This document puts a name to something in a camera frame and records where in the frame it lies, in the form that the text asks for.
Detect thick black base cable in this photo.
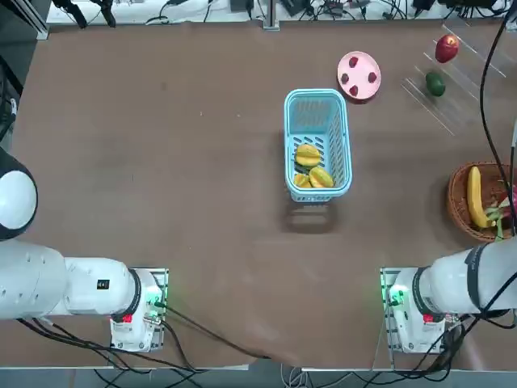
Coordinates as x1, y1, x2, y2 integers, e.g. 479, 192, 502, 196
161, 305, 302, 369

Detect brown wicker basket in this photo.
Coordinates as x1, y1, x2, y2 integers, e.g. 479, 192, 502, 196
447, 161, 517, 243

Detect pink dragon fruit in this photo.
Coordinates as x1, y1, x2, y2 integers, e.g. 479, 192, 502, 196
484, 179, 517, 242

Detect green avocado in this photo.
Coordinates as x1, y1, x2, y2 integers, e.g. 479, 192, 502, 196
425, 71, 447, 97

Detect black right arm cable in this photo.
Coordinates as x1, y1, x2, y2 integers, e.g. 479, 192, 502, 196
464, 11, 517, 324

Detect pink round plate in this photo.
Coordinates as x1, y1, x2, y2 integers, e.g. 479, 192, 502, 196
337, 50, 383, 100

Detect black stand leg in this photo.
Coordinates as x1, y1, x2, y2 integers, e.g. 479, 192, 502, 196
93, 0, 118, 27
53, 0, 88, 29

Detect clear acrylic display platform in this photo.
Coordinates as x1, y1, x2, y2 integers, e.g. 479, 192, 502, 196
401, 22, 517, 137

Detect aluminium corner rail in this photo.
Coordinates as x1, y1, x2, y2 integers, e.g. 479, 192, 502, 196
15, 0, 50, 40

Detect blue plastic basket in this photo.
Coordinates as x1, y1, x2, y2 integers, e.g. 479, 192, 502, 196
284, 87, 354, 203

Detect aluminium frame post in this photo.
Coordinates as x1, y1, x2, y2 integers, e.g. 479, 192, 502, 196
262, 0, 282, 30

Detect yellow banana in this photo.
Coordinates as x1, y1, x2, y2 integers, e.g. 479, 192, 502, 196
466, 166, 497, 230

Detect black left base cable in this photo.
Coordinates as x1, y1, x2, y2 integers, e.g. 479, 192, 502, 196
15, 317, 211, 373

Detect black right base cable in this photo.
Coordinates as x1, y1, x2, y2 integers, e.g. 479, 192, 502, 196
371, 314, 469, 377

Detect red apple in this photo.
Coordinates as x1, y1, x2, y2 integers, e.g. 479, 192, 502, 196
435, 34, 461, 64

